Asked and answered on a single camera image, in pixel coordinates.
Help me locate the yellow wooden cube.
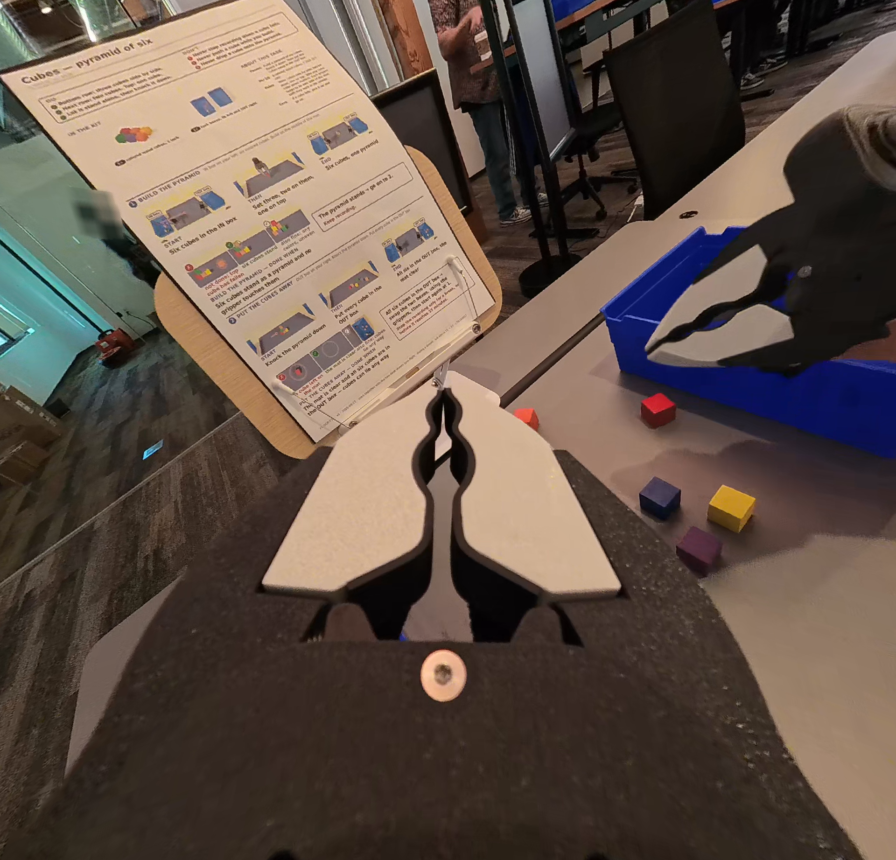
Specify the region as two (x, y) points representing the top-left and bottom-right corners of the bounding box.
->
(707, 484), (757, 534)

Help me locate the rolling whiteboard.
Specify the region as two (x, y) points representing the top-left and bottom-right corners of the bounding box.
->
(503, 0), (583, 301)

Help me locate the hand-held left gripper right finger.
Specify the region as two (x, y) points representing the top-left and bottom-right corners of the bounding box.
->
(447, 371), (623, 603)

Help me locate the instruction sheet on stand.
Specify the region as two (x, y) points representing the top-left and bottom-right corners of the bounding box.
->
(154, 145), (503, 461)

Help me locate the black office chair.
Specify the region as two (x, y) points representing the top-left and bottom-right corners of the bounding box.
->
(603, 0), (747, 221)

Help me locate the blue wooden cube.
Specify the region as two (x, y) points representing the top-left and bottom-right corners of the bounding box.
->
(638, 476), (682, 521)

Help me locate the purple wooden cube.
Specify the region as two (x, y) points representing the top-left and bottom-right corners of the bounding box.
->
(675, 525), (724, 576)

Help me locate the black framed screen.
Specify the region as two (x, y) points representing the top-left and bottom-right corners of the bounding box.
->
(371, 68), (477, 218)

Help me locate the printed instruction sheet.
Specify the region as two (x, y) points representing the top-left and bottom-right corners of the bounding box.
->
(0, 0), (497, 444)

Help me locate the wooden post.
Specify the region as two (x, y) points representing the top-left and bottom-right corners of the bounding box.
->
(364, 0), (436, 80)

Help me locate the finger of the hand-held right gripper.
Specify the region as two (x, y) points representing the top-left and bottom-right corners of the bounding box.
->
(658, 244), (791, 339)
(644, 307), (797, 370)

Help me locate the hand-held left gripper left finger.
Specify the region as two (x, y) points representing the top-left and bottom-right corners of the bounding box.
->
(261, 386), (445, 602)

